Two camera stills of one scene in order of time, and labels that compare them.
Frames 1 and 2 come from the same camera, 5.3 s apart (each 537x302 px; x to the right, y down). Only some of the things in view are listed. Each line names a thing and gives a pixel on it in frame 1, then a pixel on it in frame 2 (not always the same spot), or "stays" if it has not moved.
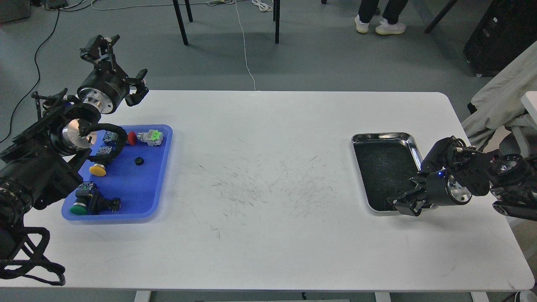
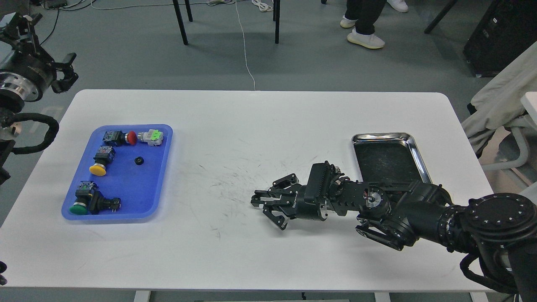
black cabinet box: (508, 29) stays
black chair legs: (276, 7) stays
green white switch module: (153, 137) stays
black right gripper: (441, 188) -> (308, 201)
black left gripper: (105, 86) -> (26, 74)
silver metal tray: (385, 162) stays
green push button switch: (89, 201) stays
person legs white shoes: (389, 24) -> (364, 14)
